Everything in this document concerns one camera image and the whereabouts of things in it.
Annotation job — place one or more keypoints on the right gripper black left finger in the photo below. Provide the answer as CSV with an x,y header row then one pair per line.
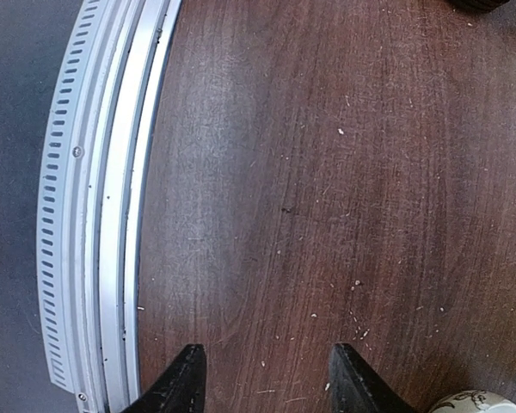
x,y
180,388

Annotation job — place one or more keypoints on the white ceramic bowl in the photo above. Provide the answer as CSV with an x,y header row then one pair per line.
x,y
474,401

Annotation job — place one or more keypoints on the aluminium front rail frame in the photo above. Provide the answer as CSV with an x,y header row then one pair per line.
x,y
91,196

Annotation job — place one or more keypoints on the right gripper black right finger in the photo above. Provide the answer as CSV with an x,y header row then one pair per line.
x,y
355,387

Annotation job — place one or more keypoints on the stack of black cup lids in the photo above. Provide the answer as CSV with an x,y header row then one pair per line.
x,y
478,6

